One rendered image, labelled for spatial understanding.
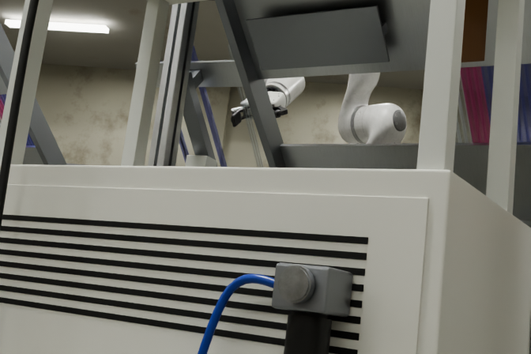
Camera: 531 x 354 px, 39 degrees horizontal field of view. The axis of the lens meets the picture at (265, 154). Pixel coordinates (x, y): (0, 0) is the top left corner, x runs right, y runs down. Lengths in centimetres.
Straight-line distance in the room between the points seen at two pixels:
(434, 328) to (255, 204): 24
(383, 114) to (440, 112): 151
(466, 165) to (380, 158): 19
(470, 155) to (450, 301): 89
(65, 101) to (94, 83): 45
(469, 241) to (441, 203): 9
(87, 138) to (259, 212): 939
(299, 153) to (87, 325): 94
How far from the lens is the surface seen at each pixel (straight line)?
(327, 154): 176
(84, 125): 1027
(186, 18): 156
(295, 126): 952
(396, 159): 170
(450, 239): 77
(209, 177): 89
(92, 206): 100
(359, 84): 237
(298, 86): 214
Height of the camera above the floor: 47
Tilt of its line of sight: 11 degrees up
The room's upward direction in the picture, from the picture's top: 7 degrees clockwise
